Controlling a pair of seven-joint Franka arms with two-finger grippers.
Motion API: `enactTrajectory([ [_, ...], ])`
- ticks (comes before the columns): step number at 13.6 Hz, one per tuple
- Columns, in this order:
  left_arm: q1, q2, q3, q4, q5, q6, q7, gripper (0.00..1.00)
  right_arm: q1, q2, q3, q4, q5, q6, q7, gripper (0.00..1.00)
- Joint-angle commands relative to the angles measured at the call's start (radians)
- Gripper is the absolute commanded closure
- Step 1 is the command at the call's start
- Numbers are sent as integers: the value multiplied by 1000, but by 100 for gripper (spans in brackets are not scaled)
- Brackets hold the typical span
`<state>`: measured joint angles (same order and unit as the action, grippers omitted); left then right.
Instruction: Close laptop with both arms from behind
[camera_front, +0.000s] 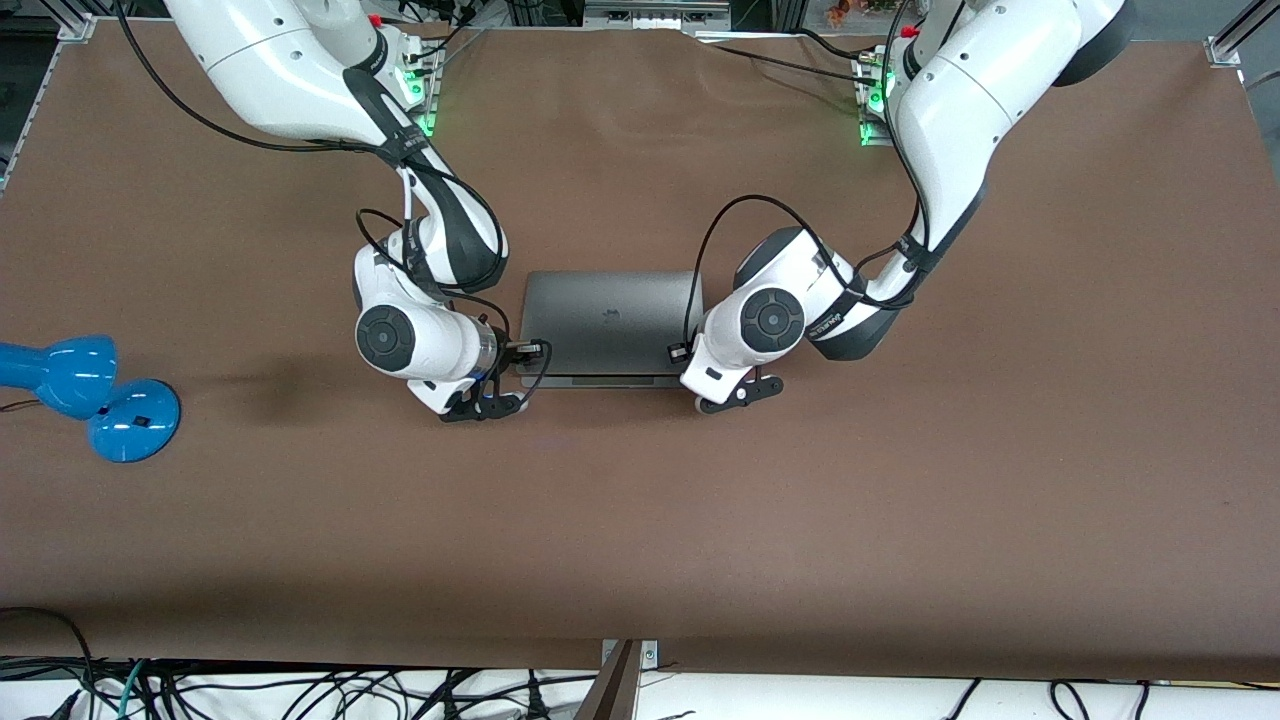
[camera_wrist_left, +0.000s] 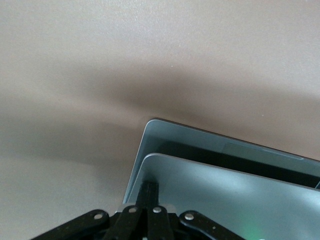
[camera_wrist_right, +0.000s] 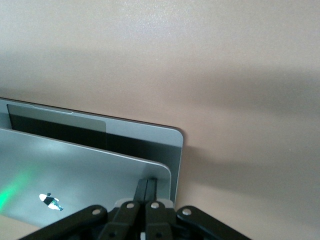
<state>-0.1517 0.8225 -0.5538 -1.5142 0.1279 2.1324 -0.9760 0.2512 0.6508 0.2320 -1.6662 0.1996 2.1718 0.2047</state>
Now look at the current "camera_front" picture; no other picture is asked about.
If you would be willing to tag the small metal bracket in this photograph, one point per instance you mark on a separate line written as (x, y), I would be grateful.
(650, 655)

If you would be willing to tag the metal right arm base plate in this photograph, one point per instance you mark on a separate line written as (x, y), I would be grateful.
(430, 100)

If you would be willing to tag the aluminium frame corner profile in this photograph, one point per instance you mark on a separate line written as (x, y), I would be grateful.
(75, 22)
(1225, 45)

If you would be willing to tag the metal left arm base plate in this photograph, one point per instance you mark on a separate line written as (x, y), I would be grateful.
(872, 135)

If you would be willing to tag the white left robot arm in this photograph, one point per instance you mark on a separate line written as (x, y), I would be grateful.
(960, 110)

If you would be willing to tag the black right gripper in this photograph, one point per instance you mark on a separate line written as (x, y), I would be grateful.
(511, 353)

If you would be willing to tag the blue desk lamp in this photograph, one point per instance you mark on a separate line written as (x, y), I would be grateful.
(130, 425)

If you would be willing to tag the grey laptop computer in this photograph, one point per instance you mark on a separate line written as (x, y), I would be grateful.
(610, 320)

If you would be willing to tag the grey power strip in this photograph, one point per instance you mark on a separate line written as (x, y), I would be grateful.
(655, 14)

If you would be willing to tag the grey metal strut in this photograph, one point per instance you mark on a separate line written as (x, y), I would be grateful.
(612, 690)

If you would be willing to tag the small orange object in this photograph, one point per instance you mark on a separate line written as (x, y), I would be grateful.
(837, 12)

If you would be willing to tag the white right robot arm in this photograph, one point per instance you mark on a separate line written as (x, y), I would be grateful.
(270, 70)

